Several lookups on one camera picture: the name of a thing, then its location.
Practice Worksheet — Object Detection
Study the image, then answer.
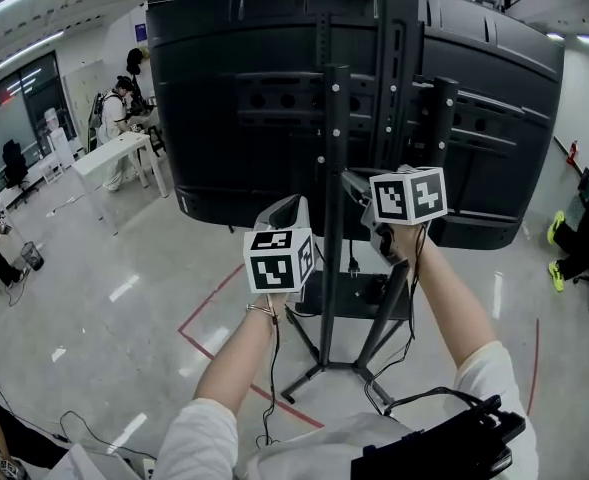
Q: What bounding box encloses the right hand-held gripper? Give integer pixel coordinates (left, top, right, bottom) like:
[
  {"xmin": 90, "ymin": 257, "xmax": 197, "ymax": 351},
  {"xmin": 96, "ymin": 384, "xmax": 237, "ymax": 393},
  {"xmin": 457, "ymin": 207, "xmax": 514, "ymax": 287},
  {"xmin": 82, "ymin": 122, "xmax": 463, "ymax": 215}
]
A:
[{"xmin": 341, "ymin": 165, "xmax": 449, "ymax": 269}]

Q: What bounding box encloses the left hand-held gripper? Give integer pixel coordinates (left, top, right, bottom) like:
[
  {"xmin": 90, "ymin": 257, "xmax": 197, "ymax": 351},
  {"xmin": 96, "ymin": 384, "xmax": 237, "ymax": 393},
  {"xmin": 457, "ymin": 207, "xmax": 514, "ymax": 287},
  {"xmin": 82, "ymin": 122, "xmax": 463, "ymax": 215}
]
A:
[{"xmin": 243, "ymin": 194, "xmax": 318, "ymax": 304}]

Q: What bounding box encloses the person's left forearm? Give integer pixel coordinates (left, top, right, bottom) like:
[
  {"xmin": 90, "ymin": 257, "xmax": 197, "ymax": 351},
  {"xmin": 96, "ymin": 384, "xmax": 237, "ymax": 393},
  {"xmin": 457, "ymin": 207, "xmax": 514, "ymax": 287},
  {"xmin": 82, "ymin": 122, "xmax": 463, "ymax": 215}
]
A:
[{"xmin": 192, "ymin": 290, "xmax": 296, "ymax": 415}]

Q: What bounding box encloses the person's right forearm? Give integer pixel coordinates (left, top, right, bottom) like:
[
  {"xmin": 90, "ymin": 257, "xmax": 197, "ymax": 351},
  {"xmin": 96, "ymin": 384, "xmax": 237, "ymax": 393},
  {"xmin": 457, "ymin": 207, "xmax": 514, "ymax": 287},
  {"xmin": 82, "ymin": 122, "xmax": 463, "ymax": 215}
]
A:
[{"xmin": 396, "ymin": 221, "xmax": 498, "ymax": 370}]

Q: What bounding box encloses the black TV stand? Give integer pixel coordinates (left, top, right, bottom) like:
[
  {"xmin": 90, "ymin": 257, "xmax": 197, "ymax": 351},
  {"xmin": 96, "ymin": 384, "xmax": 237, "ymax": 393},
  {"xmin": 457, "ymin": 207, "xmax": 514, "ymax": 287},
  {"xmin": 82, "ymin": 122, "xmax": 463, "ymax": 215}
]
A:
[{"xmin": 279, "ymin": 0, "xmax": 461, "ymax": 408}]

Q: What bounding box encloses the black flat-screen TV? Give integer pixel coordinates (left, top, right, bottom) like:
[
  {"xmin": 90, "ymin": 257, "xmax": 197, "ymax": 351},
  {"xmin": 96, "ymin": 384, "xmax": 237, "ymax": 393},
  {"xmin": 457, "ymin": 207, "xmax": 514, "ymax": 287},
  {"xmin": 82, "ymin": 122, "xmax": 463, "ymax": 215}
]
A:
[{"xmin": 145, "ymin": 0, "xmax": 567, "ymax": 250}]

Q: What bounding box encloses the person's white shirt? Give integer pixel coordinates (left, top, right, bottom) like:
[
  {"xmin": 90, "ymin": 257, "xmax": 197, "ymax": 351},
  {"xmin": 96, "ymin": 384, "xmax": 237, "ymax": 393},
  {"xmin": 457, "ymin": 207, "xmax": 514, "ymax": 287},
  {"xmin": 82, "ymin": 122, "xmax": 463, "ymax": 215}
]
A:
[{"xmin": 151, "ymin": 340, "xmax": 541, "ymax": 480}]

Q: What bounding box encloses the white table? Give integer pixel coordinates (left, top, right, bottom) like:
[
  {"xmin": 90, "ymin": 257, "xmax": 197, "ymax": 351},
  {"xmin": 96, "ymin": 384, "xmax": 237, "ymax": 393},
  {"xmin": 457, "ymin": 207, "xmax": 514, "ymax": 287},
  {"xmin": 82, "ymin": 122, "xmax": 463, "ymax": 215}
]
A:
[{"xmin": 71, "ymin": 132, "xmax": 170, "ymax": 237}]

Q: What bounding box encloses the black mesh waste bin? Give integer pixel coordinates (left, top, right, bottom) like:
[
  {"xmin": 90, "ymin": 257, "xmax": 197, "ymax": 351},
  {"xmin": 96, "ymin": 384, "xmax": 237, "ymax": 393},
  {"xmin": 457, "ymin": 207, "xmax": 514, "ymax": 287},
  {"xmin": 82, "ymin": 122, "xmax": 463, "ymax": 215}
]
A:
[{"xmin": 19, "ymin": 241, "xmax": 46, "ymax": 273}]

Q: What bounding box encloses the black chest-mounted device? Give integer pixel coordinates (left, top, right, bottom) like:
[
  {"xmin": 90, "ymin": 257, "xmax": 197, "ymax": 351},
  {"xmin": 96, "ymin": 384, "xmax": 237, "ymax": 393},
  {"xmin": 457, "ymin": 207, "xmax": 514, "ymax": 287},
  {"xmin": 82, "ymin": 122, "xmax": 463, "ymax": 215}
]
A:
[{"xmin": 362, "ymin": 395, "xmax": 528, "ymax": 480}]

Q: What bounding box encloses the white water dispenser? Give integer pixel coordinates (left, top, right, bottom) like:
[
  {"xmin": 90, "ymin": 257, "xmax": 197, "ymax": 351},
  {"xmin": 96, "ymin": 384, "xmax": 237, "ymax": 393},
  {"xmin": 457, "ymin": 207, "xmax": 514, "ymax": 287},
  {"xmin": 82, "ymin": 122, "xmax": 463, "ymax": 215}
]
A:
[{"xmin": 43, "ymin": 108, "xmax": 76, "ymax": 170}]

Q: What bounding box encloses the white low cabinet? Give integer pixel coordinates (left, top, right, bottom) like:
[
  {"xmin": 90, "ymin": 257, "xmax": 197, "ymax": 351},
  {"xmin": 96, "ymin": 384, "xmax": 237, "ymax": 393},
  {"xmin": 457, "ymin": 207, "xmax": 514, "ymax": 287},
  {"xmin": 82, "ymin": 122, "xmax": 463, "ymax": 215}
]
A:
[{"xmin": 48, "ymin": 441, "xmax": 166, "ymax": 480}]

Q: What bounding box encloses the metal wrist bracelet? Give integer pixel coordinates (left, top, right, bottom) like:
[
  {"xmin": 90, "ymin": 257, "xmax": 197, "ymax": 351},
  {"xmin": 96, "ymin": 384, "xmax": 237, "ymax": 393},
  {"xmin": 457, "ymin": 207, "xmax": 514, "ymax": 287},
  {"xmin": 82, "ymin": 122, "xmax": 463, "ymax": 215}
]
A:
[{"xmin": 245, "ymin": 301, "xmax": 281, "ymax": 320}]

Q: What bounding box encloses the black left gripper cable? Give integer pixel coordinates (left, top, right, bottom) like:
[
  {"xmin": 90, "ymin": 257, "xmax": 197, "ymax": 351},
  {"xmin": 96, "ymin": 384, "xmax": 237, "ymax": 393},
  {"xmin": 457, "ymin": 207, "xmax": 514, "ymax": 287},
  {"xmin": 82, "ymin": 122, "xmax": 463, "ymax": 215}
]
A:
[{"xmin": 253, "ymin": 311, "xmax": 282, "ymax": 450}]

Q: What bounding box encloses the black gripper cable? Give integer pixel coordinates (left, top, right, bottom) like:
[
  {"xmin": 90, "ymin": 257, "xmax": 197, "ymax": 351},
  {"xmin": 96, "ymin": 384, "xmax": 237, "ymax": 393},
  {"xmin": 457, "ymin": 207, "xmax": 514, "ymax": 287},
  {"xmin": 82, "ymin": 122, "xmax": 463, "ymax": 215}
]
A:
[
  {"xmin": 362, "ymin": 225, "xmax": 431, "ymax": 415},
  {"xmin": 253, "ymin": 311, "xmax": 282, "ymax": 450}
]

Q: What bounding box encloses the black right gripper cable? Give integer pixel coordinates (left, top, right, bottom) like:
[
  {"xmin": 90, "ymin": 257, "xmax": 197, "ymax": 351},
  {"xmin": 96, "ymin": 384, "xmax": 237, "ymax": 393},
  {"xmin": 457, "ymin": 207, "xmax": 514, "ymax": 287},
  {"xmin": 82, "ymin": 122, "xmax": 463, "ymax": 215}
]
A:
[{"xmin": 362, "ymin": 225, "xmax": 431, "ymax": 415}]

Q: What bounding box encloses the black floor cable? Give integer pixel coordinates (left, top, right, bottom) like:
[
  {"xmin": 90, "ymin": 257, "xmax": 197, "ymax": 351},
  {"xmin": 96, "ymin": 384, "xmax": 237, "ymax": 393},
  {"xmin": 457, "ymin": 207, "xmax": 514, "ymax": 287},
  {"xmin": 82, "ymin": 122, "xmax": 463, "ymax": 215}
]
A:
[{"xmin": 57, "ymin": 409, "xmax": 159, "ymax": 463}]

